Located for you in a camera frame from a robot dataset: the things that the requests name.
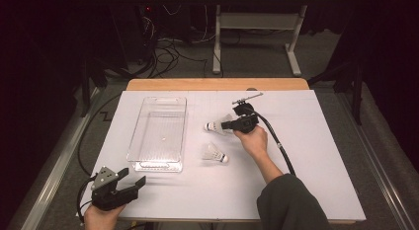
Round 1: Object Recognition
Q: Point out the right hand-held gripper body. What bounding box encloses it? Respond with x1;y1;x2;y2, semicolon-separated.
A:
231;91;265;135

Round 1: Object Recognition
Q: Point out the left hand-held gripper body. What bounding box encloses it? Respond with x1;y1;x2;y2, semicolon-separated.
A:
90;166;139;212

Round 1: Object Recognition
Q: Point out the clear plastic container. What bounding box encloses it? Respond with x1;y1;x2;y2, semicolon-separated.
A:
126;96;188;174

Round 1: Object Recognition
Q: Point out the person's right hand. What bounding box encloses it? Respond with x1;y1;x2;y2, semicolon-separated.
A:
232;124;270;162

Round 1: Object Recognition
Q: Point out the person's left hand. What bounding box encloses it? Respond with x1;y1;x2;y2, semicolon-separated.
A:
83;203;127;230

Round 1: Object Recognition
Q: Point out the wooden table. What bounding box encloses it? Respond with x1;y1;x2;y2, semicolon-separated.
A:
117;77;367;225

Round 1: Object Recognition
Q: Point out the white cover board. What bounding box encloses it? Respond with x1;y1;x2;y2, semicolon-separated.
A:
78;89;368;223

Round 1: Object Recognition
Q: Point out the black metal stand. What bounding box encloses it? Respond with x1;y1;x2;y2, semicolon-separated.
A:
78;56;110;118
307;58;365;125

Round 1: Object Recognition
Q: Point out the black computer tower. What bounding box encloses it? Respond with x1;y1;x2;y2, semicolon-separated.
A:
110;2;157;65

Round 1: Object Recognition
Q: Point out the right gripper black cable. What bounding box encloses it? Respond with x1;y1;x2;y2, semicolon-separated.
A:
245;106;296;178

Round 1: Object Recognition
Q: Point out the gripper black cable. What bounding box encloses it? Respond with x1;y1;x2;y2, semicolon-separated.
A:
245;106;296;178
76;93;123;226

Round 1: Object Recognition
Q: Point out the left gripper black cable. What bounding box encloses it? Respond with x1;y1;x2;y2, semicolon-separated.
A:
76;93;123;226

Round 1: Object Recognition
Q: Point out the aluminium floor rail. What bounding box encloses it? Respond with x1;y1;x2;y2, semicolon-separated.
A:
4;86;102;230
335;91;419;230

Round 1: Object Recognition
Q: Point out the tangle of floor cables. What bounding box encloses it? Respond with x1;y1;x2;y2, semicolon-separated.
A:
137;2;225;80

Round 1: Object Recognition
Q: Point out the white metal desk frame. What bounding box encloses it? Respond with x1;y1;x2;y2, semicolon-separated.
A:
211;0;309;78

